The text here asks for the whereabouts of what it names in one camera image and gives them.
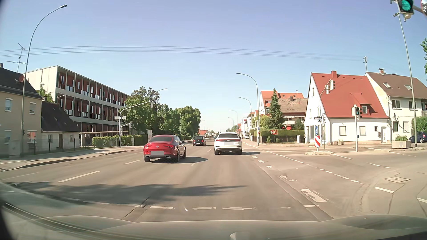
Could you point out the red car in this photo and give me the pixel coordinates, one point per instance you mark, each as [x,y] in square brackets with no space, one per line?
[163,148]

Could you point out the white car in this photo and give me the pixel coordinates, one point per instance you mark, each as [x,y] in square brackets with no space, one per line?
[228,143]

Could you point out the car's own bonnet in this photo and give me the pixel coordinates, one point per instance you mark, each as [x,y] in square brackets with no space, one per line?
[213,230]

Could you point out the dark blue parked car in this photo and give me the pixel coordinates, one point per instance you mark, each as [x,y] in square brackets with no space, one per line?
[419,137]

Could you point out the conifer tree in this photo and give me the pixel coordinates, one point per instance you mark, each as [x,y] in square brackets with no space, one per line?
[275,111]

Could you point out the low house with dark roof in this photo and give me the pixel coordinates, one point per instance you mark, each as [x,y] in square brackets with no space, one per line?
[58,128]

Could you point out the white house with brown roof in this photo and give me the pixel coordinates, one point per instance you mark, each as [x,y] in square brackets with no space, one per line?
[398,100]

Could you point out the red and white striped sign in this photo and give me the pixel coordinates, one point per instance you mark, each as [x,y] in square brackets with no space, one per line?
[317,141]

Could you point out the grey pavement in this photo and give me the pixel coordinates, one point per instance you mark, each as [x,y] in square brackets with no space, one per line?
[66,155]
[350,146]

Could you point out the green hedge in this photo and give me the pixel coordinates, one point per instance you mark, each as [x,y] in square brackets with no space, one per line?
[110,140]

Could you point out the house with orange roof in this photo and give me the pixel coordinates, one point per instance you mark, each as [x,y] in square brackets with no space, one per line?
[287,106]

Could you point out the green bush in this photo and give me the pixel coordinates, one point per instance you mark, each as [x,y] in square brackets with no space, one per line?
[420,124]

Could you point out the large building with red balconies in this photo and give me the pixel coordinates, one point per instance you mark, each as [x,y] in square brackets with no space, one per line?
[83,103]

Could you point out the stone planter with plants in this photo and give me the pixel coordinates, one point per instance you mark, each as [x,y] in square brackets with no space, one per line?
[401,142]

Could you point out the grey asphalt road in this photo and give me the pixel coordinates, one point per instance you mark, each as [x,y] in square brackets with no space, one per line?
[216,173]

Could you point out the hedge with red sign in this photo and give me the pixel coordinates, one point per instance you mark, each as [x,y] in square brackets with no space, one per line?
[283,135]

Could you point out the traffic light on post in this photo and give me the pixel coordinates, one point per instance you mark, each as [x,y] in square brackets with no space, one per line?
[356,123]

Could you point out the white house with red roof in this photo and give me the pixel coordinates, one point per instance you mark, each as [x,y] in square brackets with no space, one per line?
[343,106]

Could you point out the tall curved lamp post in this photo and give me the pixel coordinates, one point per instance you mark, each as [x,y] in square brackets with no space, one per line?
[25,76]

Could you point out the traffic light on tall pole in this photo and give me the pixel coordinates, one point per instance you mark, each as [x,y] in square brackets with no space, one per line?
[408,66]

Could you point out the group of green trees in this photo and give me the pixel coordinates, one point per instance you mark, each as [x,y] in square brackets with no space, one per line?
[160,116]

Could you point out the row of houses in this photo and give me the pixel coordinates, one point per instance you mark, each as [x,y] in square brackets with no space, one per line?
[245,126]

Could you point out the beige house with dark roof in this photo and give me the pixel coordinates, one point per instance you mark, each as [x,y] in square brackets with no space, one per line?
[15,123]

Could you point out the kerbed traffic island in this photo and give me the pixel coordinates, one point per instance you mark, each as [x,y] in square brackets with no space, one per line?
[318,153]

